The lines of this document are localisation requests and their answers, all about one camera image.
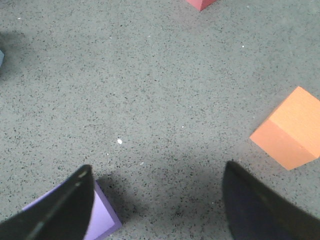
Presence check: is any light blue foam cube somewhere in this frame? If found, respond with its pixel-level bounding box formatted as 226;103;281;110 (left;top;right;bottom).
0;50;5;67

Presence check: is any orange foam cube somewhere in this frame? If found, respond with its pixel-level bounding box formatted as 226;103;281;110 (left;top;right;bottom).
249;86;320;170

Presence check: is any purple cube at edge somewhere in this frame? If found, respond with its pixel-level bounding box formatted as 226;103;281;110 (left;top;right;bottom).
21;180;123;240

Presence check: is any red foam cube far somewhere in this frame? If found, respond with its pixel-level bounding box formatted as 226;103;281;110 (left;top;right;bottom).
186;0;217;11

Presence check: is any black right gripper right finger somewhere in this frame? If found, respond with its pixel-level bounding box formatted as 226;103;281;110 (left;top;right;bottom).
222;161;320;240

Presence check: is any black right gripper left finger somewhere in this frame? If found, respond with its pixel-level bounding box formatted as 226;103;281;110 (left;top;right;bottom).
0;164;94;240

